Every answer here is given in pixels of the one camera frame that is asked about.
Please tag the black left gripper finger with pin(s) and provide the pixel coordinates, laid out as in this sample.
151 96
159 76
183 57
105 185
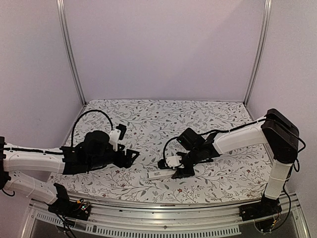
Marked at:
129 158
120 148

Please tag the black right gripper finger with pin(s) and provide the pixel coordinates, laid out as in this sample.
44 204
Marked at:
185 173
174 176

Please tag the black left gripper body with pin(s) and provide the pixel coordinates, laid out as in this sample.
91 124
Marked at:
120 161

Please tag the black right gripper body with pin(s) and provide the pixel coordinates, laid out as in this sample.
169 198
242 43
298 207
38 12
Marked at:
194 156

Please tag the white remote control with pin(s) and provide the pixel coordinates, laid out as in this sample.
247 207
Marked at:
156 175

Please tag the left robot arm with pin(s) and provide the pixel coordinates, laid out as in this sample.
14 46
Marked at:
95 152

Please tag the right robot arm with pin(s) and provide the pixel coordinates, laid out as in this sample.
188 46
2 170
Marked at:
273 129

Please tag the floral patterned table mat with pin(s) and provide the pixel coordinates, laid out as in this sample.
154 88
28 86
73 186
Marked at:
236 176

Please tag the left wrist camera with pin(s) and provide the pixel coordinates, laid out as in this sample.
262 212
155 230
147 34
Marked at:
116 135

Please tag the aluminium front rail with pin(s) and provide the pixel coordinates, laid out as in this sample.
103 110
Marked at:
111 218

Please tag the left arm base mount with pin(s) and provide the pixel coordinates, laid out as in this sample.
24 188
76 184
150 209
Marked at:
63 206

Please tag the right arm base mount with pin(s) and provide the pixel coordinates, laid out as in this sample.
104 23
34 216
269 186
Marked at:
267 211

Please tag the right aluminium post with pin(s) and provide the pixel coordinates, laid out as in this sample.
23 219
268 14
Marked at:
259 51

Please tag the aluminium post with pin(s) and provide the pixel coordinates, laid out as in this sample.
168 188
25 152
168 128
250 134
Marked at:
69 51
259 51

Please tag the left aluminium post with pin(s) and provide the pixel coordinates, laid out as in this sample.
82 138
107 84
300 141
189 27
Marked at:
69 51

